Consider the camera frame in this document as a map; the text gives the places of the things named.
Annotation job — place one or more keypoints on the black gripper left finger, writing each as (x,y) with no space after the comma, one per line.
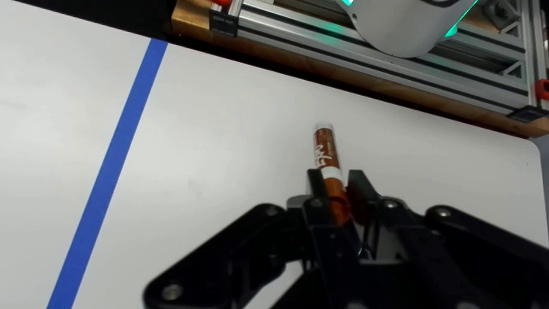
(229,269)

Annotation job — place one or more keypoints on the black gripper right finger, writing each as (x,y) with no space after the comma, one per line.
(458,257)

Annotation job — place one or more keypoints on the brown marker pen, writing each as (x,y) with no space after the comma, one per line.
(329,163)

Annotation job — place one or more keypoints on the blue tape strip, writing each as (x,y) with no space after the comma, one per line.
(96,211)

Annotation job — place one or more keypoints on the wooden table edge board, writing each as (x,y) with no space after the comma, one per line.
(192,20)

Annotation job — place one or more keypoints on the aluminium extrusion base frame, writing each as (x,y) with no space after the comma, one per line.
(488,53)

